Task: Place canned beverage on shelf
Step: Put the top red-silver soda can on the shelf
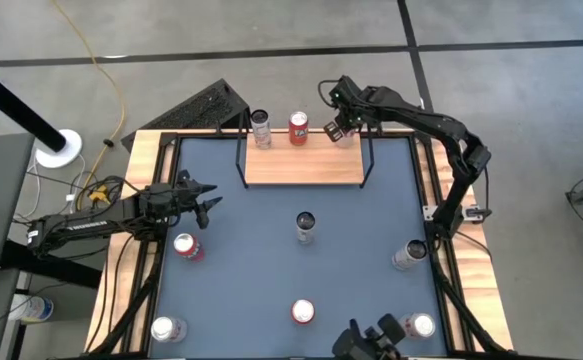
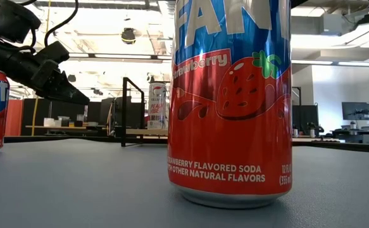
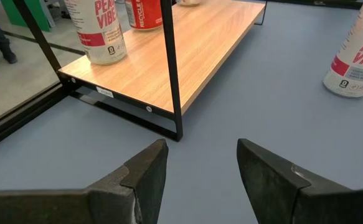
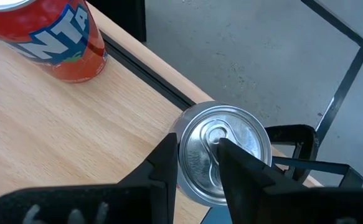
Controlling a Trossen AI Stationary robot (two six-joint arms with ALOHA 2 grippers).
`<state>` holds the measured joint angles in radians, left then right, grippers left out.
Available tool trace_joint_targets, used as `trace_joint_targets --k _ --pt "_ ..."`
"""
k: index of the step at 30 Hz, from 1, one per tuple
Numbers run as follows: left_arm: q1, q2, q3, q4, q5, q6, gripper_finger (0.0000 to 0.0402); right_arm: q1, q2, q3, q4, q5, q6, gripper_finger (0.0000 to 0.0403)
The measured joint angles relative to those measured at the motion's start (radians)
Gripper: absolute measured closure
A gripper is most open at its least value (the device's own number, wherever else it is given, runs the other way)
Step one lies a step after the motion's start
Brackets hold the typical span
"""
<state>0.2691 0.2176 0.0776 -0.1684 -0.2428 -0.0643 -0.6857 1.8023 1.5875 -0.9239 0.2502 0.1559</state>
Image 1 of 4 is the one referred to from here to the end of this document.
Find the black bulky device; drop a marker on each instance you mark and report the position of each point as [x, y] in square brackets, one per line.
[361, 345]

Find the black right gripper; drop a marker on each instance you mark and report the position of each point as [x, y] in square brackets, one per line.
[353, 102]

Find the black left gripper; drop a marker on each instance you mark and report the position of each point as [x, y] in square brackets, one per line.
[166, 202]

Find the black pole white round base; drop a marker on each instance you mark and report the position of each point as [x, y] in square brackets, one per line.
[16, 107]

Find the silver mounting bracket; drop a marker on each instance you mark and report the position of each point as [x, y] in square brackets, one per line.
[428, 214]

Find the silver Diet Coke can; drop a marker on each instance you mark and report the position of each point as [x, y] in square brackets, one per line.
[166, 329]
[421, 326]
[346, 143]

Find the black metal table frame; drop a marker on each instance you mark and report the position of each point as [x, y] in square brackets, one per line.
[168, 139]

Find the red Fanta strawberry can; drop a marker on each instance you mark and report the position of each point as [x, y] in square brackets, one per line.
[303, 311]
[187, 245]
[298, 132]

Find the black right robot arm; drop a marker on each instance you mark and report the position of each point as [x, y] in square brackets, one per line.
[421, 117]

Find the small black floor plug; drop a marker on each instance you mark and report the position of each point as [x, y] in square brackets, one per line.
[108, 143]

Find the white plastic bottle blue label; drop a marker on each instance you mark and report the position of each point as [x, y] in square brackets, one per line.
[31, 308]

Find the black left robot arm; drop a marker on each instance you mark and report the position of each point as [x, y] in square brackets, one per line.
[86, 225]

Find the wooden shelf with black legs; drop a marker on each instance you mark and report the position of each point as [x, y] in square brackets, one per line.
[301, 165]

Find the white slim Celsius can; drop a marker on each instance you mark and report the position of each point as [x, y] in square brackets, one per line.
[261, 132]
[406, 256]
[305, 230]

